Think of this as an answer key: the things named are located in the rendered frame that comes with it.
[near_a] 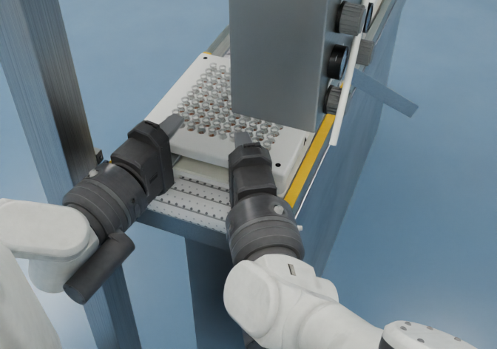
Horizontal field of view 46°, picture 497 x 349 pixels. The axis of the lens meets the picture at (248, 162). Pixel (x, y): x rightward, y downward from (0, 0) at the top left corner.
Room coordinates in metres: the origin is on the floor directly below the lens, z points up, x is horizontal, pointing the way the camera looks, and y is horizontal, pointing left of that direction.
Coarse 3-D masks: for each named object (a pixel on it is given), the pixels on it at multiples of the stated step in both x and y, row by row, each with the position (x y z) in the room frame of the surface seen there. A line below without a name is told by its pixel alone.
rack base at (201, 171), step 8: (312, 136) 0.72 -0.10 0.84; (304, 152) 0.68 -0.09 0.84; (184, 160) 0.66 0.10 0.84; (192, 160) 0.66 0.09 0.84; (296, 160) 0.66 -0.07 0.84; (176, 168) 0.65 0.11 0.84; (184, 168) 0.65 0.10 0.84; (192, 168) 0.65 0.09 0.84; (200, 168) 0.65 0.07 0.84; (208, 168) 0.65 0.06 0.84; (216, 168) 0.65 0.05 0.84; (224, 168) 0.65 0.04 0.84; (296, 168) 0.65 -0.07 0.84; (176, 176) 0.65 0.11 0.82; (192, 176) 0.64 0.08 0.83; (200, 176) 0.63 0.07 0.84; (208, 176) 0.63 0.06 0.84; (216, 176) 0.63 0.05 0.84; (224, 176) 0.63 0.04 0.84; (288, 176) 0.63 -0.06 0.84; (216, 184) 0.62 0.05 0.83; (224, 184) 0.62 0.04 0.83; (288, 184) 0.61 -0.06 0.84
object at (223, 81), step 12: (216, 72) 0.83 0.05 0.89; (228, 72) 0.82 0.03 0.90; (216, 84) 0.79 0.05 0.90; (204, 96) 0.77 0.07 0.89; (216, 96) 0.76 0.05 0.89; (228, 96) 0.76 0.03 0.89; (192, 108) 0.73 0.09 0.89; (204, 108) 0.73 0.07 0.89; (216, 108) 0.74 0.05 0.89; (228, 108) 0.73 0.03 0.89; (192, 120) 0.70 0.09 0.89; (204, 120) 0.70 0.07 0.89; (216, 120) 0.70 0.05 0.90; (228, 120) 0.70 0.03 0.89; (240, 120) 0.70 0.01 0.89; (252, 132) 0.67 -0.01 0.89; (264, 132) 0.67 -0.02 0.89
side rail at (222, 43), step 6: (228, 24) 1.06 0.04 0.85; (228, 30) 1.04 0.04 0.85; (222, 36) 1.02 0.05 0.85; (228, 36) 1.02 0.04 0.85; (216, 42) 0.99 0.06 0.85; (222, 42) 1.00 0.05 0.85; (228, 42) 1.02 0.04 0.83; (210, 48) 0.97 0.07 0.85; (216, 48) 0.97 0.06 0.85; (222, 48) 1.00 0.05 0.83; (216, 54) 0.97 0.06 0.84; (222, 54) 1.00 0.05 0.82
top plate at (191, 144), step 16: (192, 64) 0.86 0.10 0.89; (208, 64) 0.86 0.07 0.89; (224, 64) 0.86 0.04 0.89; (192, 80) 0.81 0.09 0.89; (208, 80) 0.82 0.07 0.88; (176, 96) 0.77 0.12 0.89; (160, 112) 0.73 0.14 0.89; (208, 128) 0.69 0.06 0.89; (288, 128) 0.69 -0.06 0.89; (176, 144) 0.65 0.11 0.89; (192, 144) 0.65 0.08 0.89; (208, 144) 0.65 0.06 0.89; (224, 144) 0.65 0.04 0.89; (272, 144) 0.65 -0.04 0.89; (288, 144) 0.65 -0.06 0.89; (208, 160) 0.63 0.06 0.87; (224, 160) 0.62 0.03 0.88; (272, 160) 0.61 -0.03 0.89; (288, 160) 0.61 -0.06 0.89
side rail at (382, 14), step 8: (384, 0) 1.17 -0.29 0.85; (392, 0) 1.18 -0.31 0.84; (384, 8) 1.13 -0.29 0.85; (376, 16) 1.10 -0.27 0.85; (384, 16) 1.10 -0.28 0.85; (376, 24) 1.06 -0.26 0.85; (368, 32) 1.03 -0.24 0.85; (376, 32) 1.04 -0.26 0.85; (368, 40) 1.00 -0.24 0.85; (360, 64) 0.92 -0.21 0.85; (352, 88) 0.87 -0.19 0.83; (328, 136) 0.73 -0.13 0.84; (320, 152) 0.68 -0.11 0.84; (312, 168) 0.64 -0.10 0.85; (312, 176) 0.65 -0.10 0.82; (304, 184) 0.61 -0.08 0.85; (304, 192) 0.61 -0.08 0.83; (296, 200) 0.57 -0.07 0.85; (296, 208) 0.57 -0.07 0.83
